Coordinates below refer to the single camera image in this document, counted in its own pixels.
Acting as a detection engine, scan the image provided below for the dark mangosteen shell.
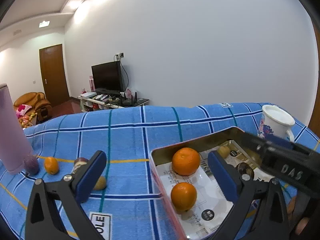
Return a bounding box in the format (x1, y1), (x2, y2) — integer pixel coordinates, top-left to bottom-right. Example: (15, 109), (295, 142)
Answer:
(236, 162), (254, 179)

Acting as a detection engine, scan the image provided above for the small orange tangerine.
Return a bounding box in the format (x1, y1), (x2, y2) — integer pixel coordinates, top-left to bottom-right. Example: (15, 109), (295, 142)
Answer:
(44, 157), (59, 175)

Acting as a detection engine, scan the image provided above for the purple round turnip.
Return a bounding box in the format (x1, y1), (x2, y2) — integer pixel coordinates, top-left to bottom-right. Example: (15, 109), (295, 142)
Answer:
(23, 155), (40, 175)

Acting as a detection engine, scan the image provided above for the large orange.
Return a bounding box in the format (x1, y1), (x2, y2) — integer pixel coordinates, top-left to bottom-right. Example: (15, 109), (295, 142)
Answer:
(172, 147), (201, 176)

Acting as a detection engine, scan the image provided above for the small yellow-green fruit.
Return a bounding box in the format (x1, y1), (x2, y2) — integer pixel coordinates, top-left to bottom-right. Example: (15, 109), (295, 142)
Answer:
(93, 176), (106, 191)
(217, 146), (231, 159)

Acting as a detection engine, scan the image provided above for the purple cut yam piece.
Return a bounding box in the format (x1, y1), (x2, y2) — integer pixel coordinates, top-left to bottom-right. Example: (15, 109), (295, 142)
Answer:
(71, 157), (88, 174)

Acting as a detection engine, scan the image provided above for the person's hand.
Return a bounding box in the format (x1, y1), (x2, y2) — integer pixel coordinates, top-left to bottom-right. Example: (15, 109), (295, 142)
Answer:
(287, 194), (310, 236)

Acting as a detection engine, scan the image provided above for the pink metal tin box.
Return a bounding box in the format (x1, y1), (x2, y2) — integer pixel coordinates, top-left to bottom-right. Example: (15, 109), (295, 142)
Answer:
(151, 127), (290, 239)

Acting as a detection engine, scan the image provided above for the white floral mug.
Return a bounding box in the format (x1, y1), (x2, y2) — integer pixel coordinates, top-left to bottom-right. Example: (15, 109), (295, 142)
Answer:
(258, 105), (295, 142)

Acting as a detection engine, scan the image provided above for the purple electric kettle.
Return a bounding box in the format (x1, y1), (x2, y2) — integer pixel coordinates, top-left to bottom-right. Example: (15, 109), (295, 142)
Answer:
(0, 83), (33, 174)

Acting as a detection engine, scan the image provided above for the blue plaid tablecloth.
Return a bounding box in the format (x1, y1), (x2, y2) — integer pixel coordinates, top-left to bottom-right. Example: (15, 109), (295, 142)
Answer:
(0, 102), (320, 240)

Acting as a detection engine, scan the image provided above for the orange leather armchair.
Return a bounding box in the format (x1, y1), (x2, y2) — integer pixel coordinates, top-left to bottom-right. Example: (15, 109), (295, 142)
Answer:
(13, 92), (53, 123)

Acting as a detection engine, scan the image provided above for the white tv stand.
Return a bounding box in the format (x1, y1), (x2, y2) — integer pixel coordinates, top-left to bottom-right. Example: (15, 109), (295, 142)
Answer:
(77, 92), (150, 112)

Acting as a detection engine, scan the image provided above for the brown wooden door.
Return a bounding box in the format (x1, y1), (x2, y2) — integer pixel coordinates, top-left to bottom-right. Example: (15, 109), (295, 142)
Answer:
(39, 44), (69, 107)

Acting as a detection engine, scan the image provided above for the black flat television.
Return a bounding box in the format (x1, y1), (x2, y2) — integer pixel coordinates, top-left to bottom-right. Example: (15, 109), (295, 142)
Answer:
(91, 61), (124, 93)

